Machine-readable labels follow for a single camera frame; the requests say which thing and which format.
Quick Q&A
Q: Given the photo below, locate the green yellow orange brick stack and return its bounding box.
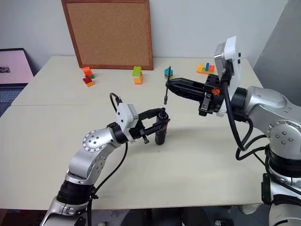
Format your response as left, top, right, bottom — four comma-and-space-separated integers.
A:
132, 65, 144, 85

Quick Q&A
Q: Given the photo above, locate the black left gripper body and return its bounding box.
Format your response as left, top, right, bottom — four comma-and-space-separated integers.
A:
128, 126, 151, 145

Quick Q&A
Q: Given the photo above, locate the open laptop computer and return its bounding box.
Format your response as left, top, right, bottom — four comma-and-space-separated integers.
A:
0, 48, 35, 118

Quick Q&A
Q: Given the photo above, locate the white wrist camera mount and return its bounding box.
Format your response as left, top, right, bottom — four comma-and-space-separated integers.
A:
213, 35, 243, 118
115, 101, 139, 143

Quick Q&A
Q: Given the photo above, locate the round blue orange brick stack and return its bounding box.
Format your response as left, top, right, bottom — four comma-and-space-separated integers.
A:
164, 67, 175, 81

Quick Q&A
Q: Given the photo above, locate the black electric screwdriver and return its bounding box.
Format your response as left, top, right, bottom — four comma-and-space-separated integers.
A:
154, 107, 171, 145

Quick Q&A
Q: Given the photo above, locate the red orange green brick stack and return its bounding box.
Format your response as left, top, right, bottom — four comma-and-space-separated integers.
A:
82, 74, 96, 88

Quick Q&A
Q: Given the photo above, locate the wood framed cork board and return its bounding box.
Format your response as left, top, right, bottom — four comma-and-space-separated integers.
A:
61, 0, 154, 71

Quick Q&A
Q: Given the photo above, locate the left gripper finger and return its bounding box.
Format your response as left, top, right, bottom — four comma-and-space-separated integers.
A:
137, 107, 166, 129
143, 118, 171, 136

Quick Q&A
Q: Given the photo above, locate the long metal screwdriver bit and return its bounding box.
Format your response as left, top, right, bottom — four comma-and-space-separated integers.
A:
163, 65, 172, 105

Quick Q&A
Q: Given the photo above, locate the orange plate with coloured bricks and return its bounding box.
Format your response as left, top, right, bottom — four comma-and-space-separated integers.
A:
196, 62, 216, 75

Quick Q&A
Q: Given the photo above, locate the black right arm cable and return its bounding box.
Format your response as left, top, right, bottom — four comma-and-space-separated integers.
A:
221, 67, 271, 161

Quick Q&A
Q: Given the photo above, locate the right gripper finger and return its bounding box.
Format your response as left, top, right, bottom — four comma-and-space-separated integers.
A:
166, 77, 208, 90
167, 84, 206, 103

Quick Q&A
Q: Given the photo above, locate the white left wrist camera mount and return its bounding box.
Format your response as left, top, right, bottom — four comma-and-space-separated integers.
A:
115, 101, 139, 143

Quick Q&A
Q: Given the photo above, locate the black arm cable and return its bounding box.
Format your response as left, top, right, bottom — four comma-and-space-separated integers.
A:
221, 67, 271, 161
87, 92, 129, 226

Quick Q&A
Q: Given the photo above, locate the white round object under table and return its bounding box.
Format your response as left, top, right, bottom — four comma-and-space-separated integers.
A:
241, 204, 260, 214

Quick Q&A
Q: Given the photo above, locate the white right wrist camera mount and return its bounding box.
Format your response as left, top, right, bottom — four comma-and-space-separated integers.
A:
213, 35, 243, 118

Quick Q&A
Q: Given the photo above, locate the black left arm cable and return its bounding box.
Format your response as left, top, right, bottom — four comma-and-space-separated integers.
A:
87, 92, 129, 226

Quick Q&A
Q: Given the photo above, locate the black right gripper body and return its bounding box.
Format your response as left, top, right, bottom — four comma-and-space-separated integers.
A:
198, 73, 227, 116

